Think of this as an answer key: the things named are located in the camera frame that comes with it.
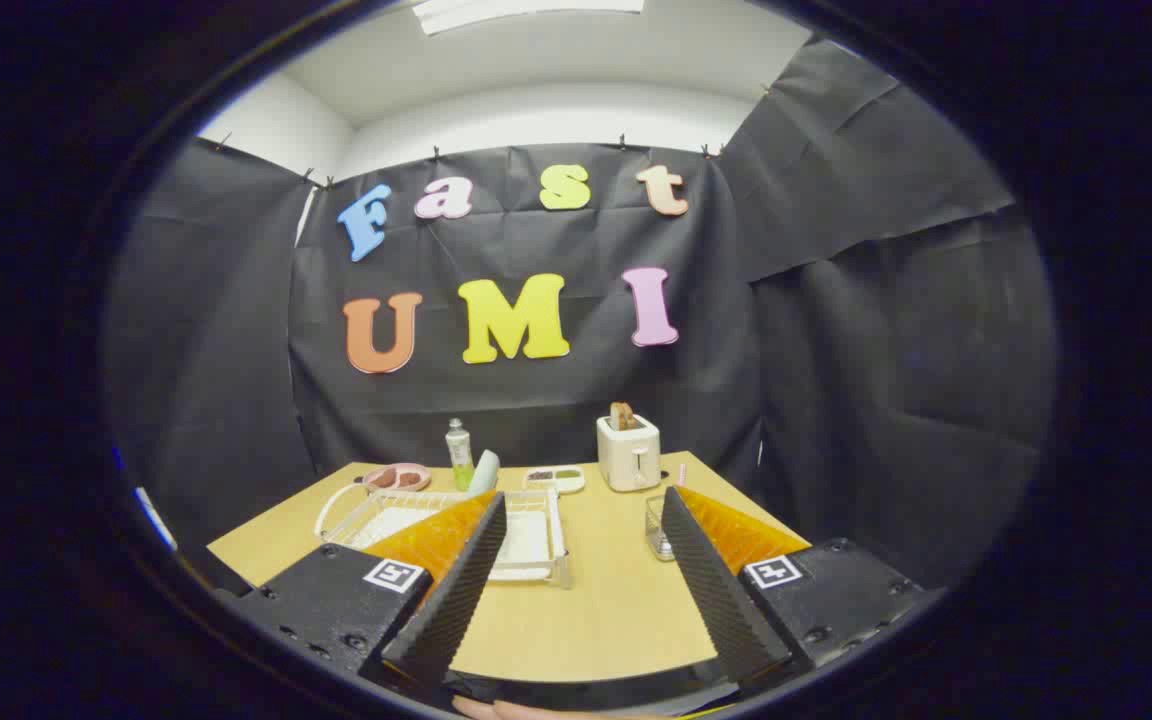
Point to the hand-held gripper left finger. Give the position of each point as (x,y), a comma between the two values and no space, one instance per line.
(456,590)

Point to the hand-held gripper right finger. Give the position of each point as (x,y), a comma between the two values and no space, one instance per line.
(726,590)

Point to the light green plate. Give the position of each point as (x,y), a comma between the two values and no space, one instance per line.
(484,472)

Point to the pink plate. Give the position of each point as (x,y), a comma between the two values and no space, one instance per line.
(396,485)

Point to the clear bottle green liquid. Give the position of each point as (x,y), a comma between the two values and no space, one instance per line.
(460,455)

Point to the white compartment tray with grains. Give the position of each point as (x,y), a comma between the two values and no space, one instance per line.
(554,480)

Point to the white toaster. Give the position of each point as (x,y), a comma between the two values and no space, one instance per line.
(628,458)

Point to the brown toast slice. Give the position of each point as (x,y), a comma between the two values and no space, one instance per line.
(622,415)

